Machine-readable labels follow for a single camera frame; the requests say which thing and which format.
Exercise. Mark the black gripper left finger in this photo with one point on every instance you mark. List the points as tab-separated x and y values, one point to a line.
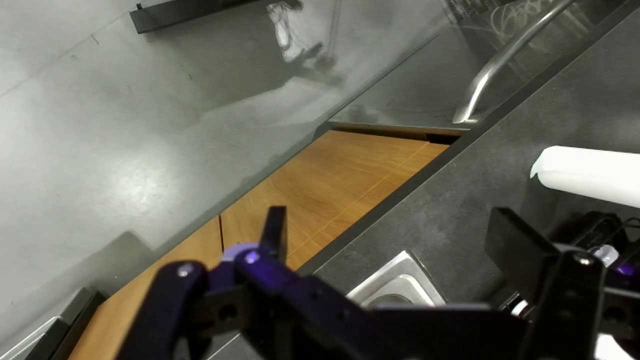
200	301

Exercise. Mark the black metal bar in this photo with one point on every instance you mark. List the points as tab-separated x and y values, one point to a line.
181	12

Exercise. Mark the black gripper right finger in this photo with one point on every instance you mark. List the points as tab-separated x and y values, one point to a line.
567	301

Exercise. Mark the stainless steel sink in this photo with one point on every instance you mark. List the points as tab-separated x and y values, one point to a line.
401	281

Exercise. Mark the wooden lower cabinet door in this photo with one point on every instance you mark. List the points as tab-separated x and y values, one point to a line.
208	252
332	187

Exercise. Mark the white paper towel roll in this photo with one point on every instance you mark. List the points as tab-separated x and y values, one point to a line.
587	175

